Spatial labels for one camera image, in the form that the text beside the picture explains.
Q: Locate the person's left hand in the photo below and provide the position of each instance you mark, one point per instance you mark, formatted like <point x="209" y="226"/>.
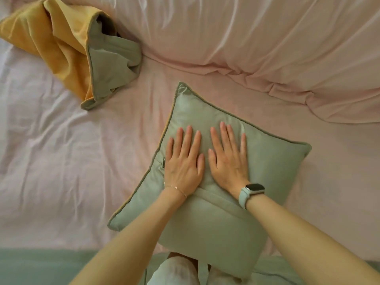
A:
<point x="182" y="169"/>

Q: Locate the person's right hand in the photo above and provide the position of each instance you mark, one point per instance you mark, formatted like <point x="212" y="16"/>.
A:
<point x="230" y="166"/>

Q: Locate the grey and orange pillowcase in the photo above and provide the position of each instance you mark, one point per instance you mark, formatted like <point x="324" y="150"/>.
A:
<point x="273" y="157"/>
<point x="68" y="35"/>

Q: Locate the pink bed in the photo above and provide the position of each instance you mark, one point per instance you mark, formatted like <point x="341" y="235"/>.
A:
<point x="59" y="160"/>

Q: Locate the person's right forearm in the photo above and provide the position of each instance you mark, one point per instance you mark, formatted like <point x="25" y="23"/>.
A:
<point x="311" y="246"/>

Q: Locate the person's left forearm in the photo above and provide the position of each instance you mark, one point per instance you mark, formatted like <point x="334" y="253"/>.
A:
<point x="127" y="249"/>

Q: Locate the person's white shorts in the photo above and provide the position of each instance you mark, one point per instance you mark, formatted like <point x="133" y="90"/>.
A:
<point x="172" y="273"/>

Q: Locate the white smartwatch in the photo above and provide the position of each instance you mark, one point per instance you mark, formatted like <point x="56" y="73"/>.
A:
<point x="244" y="198"/>

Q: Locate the pink ruffled duvet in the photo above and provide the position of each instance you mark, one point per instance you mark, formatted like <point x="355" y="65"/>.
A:
<point x="252" y="32"/>

